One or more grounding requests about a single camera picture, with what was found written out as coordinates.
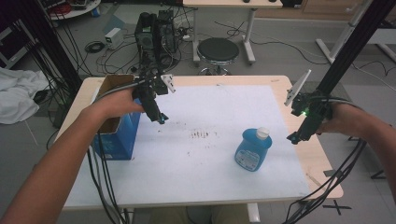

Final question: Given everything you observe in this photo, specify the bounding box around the black metal frame post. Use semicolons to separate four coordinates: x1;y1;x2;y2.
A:
316;0;396;96
0;0;84;94

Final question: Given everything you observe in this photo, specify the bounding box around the left gripper cable bundle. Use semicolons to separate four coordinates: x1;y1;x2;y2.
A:
86;76;157;224

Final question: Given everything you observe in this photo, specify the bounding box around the gripper cable bundle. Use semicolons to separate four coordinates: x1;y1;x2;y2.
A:
281;94;369;224
86;76;157;224

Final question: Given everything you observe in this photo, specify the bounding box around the black round stool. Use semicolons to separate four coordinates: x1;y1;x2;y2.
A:
196;36;241;77

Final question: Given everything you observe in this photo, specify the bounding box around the blue cardboard box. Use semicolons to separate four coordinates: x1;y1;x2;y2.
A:
91;73;143;161

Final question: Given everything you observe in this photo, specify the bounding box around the black computer tower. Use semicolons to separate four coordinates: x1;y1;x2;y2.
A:
134;9;179;72

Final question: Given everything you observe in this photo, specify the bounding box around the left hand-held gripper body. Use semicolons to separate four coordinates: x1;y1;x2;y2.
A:
132;74;177;123

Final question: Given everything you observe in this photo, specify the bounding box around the light wooden table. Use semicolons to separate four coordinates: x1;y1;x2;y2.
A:
55;75;345;210

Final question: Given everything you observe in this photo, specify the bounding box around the small white box device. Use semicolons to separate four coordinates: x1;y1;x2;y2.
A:
104;27;126;50

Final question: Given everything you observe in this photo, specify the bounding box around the person's left hand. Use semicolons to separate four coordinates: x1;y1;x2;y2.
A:
92;88;146;121

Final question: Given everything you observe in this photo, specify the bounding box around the blue bottle with white cap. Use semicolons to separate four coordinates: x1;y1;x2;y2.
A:
233;126;274;173

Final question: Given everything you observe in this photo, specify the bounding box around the right gripper cable bundle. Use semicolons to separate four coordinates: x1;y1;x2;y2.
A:
281;94;369;224

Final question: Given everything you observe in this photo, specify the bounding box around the wooden desk with white legs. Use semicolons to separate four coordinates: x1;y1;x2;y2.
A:
182;0;284;67

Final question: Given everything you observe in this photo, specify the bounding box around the white cloth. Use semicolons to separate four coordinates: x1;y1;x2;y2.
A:
0;66;51;126

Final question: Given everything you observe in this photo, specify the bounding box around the person's right hand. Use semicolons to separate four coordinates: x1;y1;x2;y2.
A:
317;102;355;135

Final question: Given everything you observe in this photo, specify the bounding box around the white table mat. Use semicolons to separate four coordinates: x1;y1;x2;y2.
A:
63;84;312;209

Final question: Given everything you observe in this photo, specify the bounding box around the black floor cable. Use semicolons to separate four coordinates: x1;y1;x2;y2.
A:
214;20;331;66

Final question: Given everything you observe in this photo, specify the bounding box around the white round table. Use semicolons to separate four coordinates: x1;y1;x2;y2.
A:
41;0;103;21

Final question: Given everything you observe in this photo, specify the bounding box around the white metal stand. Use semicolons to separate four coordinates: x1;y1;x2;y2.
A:
315;0;396;65

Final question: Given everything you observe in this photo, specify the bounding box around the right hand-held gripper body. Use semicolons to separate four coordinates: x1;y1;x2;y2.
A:
283;68;333;141

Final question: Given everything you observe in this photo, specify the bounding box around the coiled black cable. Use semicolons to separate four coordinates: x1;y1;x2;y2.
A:
84;40;106;54

